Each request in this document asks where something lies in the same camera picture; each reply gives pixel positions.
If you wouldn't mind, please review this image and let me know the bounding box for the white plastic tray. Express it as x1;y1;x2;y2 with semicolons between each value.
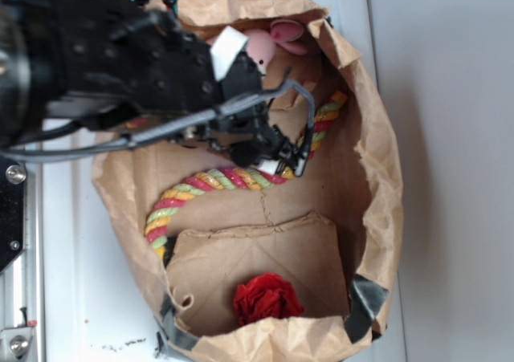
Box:
39;0;406;362

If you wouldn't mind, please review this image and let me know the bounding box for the red crumpled tissue paper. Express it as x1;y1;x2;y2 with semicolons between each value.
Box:
233;273;304;327

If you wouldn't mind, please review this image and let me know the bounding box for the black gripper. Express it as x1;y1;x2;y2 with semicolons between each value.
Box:
173;51;309;177

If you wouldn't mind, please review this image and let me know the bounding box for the black metal bracket plate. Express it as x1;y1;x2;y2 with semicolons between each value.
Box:
1;157;27;274

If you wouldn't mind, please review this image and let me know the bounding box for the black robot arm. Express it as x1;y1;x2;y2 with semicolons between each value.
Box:
1;0;314;176

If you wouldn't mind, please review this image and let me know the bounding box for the brown paper bag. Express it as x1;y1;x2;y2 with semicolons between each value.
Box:
92;0;403;361

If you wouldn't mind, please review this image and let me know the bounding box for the pink plush bunny toy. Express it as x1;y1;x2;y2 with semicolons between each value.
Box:
204;18;308;76

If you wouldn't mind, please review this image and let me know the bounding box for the aluminium frame rail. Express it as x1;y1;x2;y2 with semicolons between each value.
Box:
1;161;46;361

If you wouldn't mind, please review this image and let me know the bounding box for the multicolour twisted rope toy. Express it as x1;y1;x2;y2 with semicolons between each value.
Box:
144;89;349;263

